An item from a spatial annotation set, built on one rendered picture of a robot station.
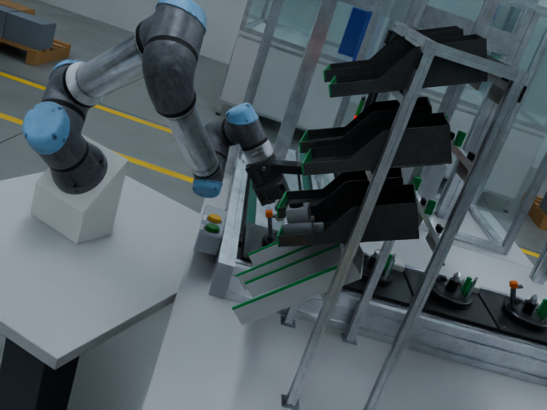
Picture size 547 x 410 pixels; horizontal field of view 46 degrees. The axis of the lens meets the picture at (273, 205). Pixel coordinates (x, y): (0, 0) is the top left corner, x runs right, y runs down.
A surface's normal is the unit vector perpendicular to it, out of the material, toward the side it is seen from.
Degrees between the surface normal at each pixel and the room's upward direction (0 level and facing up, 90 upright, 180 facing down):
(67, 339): 0
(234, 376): 0
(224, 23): 90
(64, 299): 0
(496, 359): 90
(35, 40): 90
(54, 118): 54
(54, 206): 90
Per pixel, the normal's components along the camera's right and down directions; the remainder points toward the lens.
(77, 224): -0.50, 0.17
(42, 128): -0.18, -0.36
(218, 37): -0.12, 0.33
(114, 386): 0.29, -0.89
